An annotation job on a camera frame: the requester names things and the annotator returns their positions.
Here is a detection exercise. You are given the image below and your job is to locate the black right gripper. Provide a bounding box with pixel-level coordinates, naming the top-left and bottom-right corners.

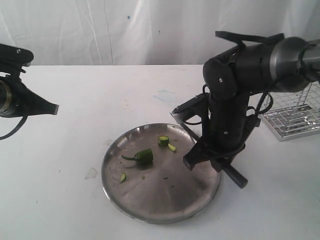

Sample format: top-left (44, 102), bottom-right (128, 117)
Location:
top-left (183, 92), bottom-right (259, 173)

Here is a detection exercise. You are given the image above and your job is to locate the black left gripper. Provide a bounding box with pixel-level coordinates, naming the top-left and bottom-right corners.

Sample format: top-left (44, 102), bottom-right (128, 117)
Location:
top-left (0, 73), bottom-right (59, 118)

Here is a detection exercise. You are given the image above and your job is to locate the black handled knife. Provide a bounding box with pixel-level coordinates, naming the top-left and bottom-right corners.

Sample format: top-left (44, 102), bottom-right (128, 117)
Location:
top-left (181, 123), bottom-right (248, 189)

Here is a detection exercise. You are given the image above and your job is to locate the green cucumber piece with stem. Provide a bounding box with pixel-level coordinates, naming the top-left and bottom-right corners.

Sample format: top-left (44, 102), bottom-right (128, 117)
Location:
top-left (121, 148), bottom-right (154, 164)

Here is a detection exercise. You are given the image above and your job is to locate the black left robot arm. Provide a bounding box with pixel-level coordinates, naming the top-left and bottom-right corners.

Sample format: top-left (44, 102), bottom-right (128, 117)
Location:
top-left (0, 44), bottom-right (59, 118)

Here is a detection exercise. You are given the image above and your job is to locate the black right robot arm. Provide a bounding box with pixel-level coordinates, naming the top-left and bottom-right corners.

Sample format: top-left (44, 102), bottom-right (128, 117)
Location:
top-left (183, 37), bottom-right (320, 171)

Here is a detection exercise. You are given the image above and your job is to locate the green cucumber slice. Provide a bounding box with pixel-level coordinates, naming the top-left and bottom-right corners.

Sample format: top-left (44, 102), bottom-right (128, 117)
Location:
top-left (119, 172), bottom-right (127, 184)

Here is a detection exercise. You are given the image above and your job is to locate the round steel plate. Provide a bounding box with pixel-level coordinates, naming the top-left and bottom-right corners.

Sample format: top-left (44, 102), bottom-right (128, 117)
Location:
top-left (101, 123), bottom-right (222, 224)

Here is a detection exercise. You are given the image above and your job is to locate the white backdrop curtain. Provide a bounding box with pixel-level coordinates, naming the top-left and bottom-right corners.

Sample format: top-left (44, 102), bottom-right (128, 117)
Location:
top-left (0, 0), bottom-right (320, 65)

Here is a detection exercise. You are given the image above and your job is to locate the clear tape piece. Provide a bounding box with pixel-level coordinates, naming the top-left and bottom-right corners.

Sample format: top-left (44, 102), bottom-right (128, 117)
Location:
top-left (84, 167), bottom-right (98, 180)

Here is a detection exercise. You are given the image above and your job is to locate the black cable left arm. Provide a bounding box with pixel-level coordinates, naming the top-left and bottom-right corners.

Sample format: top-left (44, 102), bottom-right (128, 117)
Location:
top-left (0, 114), bottom-right (28, 141)

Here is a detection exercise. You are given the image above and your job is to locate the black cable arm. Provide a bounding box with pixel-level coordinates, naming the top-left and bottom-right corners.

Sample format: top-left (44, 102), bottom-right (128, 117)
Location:
top-left (214, 30), bottom-right (285, 47)
top-left (0, 114), bottom-right (28, 141)

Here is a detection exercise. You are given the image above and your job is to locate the metal wire rack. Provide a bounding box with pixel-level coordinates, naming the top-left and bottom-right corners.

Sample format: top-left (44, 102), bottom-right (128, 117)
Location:
top-left (260, 81), bottom-right (320, 142)

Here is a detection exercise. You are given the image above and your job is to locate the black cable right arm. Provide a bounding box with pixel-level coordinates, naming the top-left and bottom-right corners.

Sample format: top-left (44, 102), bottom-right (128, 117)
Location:
top-left (214, 30), bottom-right (285, 47)

